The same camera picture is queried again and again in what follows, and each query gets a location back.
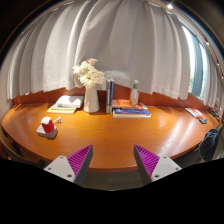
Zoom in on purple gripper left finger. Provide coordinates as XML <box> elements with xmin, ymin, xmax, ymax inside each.
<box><xmin>44</xmin><ymin>145</ymin><xmax>93</xmax><ymax>186</ymax></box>

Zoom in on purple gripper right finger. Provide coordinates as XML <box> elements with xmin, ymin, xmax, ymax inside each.
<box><xmin>134</xmin><ymin>145</ymin><xmax>181</xmax><ymax>185</ymax></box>

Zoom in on red charger plug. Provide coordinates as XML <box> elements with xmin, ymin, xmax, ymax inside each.
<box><xmin>41</xmin><ymin>116</ymin><xmax>54</xmax><ymax>133</ymax></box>

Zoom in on yellow flat book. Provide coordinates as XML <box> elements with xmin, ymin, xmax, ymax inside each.
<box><xmin>47</xmin><ymin>104</ymin><xmax>76</xmax><ymax>114</ymax></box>

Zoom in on dark chair with jacket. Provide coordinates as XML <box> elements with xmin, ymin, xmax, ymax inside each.
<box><xmin>199</xmin><ymin>127</ymin><xmax>224</xmax><ymax>162</ymax></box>

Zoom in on blue flat book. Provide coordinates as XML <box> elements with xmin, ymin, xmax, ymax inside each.
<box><xmin>113</xmin><ymin>109</ymin><xmax>151</xmax><ymax>118</ymax></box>

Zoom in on white ceramic vase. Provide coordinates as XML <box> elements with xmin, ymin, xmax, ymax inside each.
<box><xmin>83</xmin><ymin>86</ymin><xmax>99</xmax><ymax>113</ymax></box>

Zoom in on orange flat book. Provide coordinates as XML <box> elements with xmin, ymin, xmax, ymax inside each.
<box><xmin>112</xmin><ymin>99</ymin><xmax>147</xmax><ymax>110</ymax></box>

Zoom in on white open book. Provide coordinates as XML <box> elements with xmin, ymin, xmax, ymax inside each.
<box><xmin>56</xmin><ymin>95</ymin><xmax>84</xmax><ymax>108</ymax></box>

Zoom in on small dark object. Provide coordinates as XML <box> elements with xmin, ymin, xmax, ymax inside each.
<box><xmin>199</xmin><ymin>118</ymin><xmax>207</xmax><ymax>124</ymax></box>

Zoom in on white plastic bottle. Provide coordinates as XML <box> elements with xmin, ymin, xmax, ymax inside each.
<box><xmin>130</xmin><ymin>80</ymin><xmax>139</xmax><ymax>106</ymax></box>

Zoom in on upright white book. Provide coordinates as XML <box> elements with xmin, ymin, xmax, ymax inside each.
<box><xmin>106</xmin><ymin>79</ymin><xmax>110</xmax><ymax>113</ymax></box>

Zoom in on upright blue book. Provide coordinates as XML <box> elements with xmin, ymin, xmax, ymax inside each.
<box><xmin>109</xmin><ymin>78</ymin><xmax>114</xmax><ymax>113</ymax></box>

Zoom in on white flower bouquet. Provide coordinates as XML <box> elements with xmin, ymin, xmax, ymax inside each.
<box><xmin>73</xmin><ymin>58</ymin><xmax>104</xmax><ymax>88</ymax></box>

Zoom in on white curtain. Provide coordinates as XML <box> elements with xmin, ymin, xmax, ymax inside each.
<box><xmin>0</xmin><ymin>0</ymin><xmax>224</xmax><ymax>111</ymax></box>

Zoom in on window frame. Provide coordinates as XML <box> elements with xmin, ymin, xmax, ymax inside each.
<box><xmin>182</xmin><ymin>26</ymin><xmax>208</xmax><ymax>100</ymax></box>

